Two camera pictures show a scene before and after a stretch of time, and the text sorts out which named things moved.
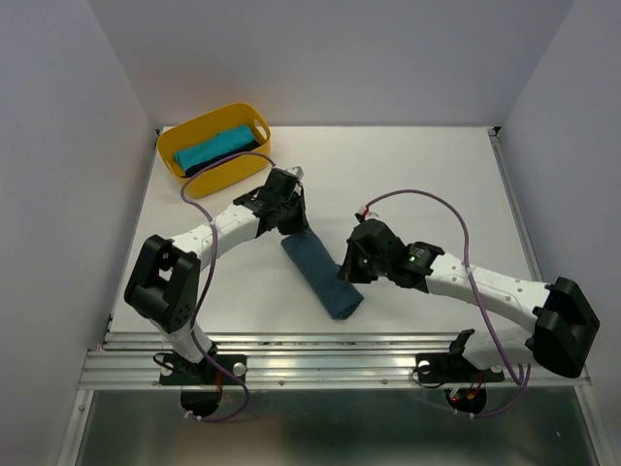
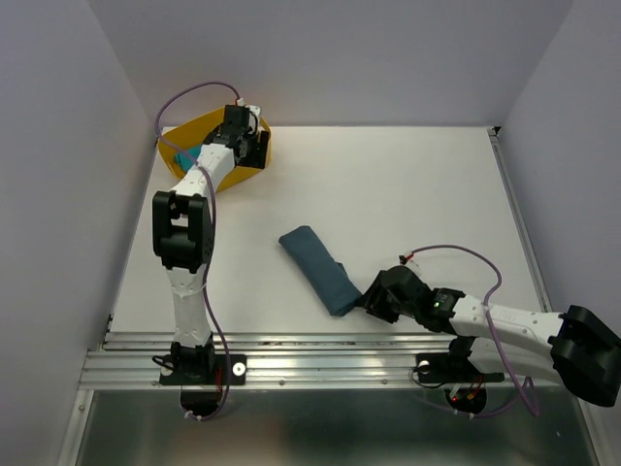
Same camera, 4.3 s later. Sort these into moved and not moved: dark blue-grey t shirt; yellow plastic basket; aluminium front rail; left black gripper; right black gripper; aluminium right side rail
Moved: left black gripper; right black gripper
Not moved: aluminium front rail; aluminium right side rail; dark blue-grey t shirt; yellow plastic basket
